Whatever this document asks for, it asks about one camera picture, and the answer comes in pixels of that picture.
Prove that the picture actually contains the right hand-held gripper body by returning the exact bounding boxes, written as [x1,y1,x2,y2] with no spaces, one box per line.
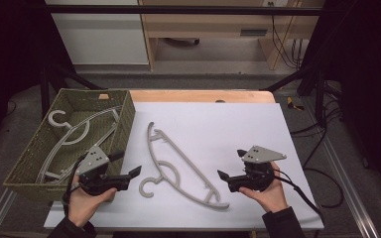
[226,145,288,193]

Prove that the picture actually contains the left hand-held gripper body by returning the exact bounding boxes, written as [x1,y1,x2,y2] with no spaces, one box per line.
[74,144,132,196]

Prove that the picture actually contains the grey plastic clothes hanger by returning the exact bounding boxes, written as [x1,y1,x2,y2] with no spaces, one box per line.
[36,108,122,184]
[138,121,231,211]
[38,110,121,182]

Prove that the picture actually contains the green woven basket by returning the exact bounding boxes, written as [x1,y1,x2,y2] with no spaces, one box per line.
[3,87,137,203]

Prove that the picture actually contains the person's right hand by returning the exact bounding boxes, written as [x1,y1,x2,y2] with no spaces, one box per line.
[238,163,290,214]

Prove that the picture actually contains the person's left hand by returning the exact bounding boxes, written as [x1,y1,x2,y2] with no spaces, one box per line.
[66,179,117,229]

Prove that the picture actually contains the yellow and black tool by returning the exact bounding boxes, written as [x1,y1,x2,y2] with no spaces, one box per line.
[286,96,306,112]

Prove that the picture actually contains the black metal stand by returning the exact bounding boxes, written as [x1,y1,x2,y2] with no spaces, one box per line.
[261,62,326,127]
[39,62,107,118]

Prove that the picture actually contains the white cabinet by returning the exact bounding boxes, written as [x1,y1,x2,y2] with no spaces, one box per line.
[46,0,150,66]

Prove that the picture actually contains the light wooden desk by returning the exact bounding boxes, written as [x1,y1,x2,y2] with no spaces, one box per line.
[138,0,325,71]

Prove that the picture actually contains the black curtain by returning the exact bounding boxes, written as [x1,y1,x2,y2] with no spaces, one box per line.
[0,0,77,157]
[299,0,381,202]

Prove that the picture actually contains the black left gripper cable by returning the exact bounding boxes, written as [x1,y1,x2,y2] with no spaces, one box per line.
[61,153,88,216]

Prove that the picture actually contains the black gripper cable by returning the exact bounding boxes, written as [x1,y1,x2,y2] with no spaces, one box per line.
[272,167,345,226]
[61,153,88,216]

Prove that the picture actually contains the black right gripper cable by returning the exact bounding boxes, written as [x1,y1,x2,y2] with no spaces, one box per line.
[272,167,345,226]

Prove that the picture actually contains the black floor cables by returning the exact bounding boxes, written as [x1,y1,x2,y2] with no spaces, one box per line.
[289,78,343,168]

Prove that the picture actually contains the black hanging cables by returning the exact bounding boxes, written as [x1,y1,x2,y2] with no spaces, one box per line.
[267,1,304,70]

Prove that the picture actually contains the black horizontal frame bar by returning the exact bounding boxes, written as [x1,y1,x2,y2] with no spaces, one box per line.
[44,4,323,16]

